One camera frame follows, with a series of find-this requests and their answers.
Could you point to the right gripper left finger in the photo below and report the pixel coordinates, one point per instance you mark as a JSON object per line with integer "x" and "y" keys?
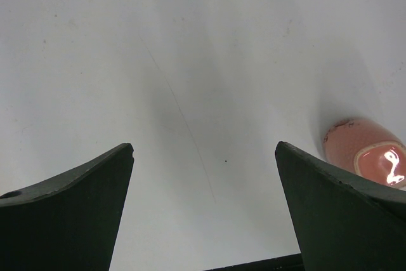
{"x": 69, "y": 221}

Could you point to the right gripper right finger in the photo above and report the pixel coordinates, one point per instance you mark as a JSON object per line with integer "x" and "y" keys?
{"x": 341, "y": 221}

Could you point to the small salmon mug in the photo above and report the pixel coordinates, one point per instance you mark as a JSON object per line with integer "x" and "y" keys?
{"x": 365, "y": 148}

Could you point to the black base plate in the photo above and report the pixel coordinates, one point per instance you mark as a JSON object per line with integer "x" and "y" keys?
{"x": 292, "y": 262}

